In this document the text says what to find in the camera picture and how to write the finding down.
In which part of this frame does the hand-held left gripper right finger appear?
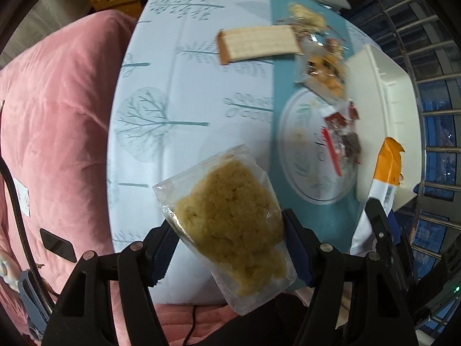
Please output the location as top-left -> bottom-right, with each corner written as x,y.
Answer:
282,208 -> 420,346

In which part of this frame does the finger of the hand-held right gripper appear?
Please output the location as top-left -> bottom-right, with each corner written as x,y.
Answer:
364,198 -> 415,289

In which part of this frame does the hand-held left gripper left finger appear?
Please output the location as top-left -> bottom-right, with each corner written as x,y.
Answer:
43,220 -> 181,346

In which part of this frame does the white and orange snack packet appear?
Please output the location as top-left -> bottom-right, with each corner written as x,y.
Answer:
350,137 -> 406,256

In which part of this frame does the clear packet of crumbly cookies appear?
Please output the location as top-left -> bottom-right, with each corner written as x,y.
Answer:
153,144 -> 298,315

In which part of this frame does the dark brown snack packet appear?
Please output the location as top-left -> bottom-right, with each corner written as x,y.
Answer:
337,131 -> 362,163

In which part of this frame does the white plastic bin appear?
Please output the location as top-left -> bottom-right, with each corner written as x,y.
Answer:
344,43 -> 424,211

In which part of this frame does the clear wrapper with red strip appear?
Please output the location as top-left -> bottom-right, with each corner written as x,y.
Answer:
315,126 -> 357,177

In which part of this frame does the black flat device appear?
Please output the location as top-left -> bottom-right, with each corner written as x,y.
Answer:
39,228 -> 78,263

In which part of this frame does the small red snack packet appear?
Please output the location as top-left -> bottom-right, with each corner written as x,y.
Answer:
322,103 -> 361,130

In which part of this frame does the metal window grille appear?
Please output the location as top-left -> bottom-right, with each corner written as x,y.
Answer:
335,0 -> 461,332

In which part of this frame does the white blanket label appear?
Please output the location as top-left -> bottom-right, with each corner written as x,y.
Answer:
11,176 -> 33,219

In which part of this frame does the cartoon print cloth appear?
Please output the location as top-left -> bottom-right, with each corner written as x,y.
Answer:
0,252 -> 18,292

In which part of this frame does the pink blanket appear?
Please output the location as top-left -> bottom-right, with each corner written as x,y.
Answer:
0,9 -> 224,346

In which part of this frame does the tree print tablecloth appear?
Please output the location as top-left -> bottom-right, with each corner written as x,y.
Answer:
107,0 -> 397,305

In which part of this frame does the clear red nut packet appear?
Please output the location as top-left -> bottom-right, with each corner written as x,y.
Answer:
295,25 -> 350,58

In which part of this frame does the long beige cracker packet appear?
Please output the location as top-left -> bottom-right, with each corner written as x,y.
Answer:
216,25 -> 303,66

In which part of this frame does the clear packet of yellow cookies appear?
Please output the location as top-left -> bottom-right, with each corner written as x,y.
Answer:
286,3 -> 326,31

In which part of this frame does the thin black cable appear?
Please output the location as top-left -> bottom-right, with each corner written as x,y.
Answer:
182,304 -> 202,346

